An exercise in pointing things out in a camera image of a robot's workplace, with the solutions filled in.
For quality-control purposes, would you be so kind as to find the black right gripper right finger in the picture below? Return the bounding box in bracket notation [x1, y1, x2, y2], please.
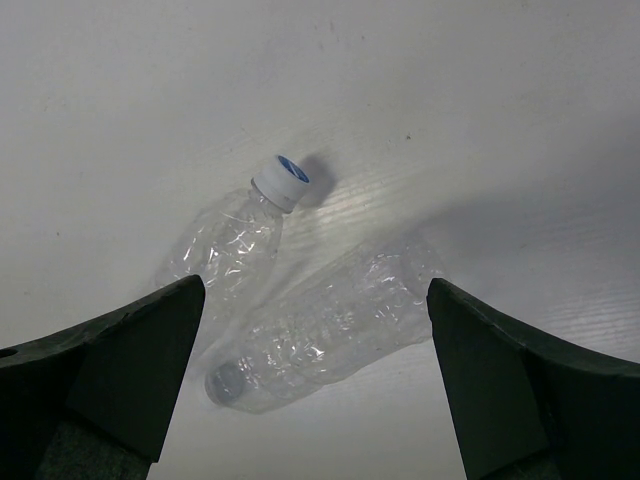
[427, 279, 639, 479]

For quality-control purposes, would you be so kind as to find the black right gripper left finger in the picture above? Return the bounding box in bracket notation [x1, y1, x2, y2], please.
[1, 275, 205, 479]

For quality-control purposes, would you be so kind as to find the clear bottle blue-white cap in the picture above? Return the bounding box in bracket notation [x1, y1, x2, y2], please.
[152, 154, 310, 346]

